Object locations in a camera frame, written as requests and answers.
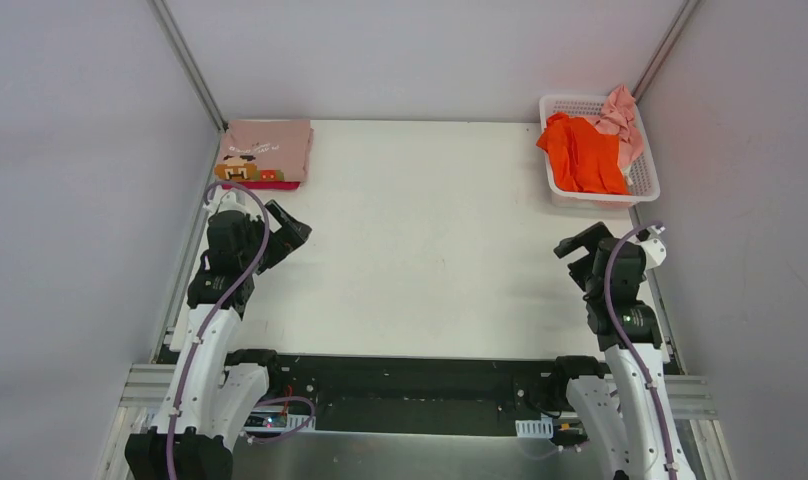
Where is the orange t shirt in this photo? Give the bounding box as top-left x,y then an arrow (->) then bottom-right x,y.
536,112 -> 629,195

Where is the crumpled pink t shirt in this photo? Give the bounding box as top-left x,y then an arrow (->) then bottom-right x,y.
593,85 -> 645,174

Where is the aluminium frame rail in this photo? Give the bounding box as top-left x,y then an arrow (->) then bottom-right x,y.
147,0 -> 227,132

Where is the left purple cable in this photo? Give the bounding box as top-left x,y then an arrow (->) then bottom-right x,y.
165,180 -> 317,480

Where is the white cloth in basket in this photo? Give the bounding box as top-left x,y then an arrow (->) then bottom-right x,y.
621,164 -> 635,187

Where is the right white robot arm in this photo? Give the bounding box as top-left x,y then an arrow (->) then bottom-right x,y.
540,222 -> 696,479

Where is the white plastic basket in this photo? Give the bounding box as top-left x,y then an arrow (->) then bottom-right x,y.
536,88 -> 660,210

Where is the black base frame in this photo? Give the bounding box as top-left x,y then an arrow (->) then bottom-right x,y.
226,349 -> 573,437

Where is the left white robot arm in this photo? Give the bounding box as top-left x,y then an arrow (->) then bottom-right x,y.
125,196 -> 312,479

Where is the folded pink printed t shirt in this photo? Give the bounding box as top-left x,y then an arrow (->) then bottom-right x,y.
213,119 -> 314,183

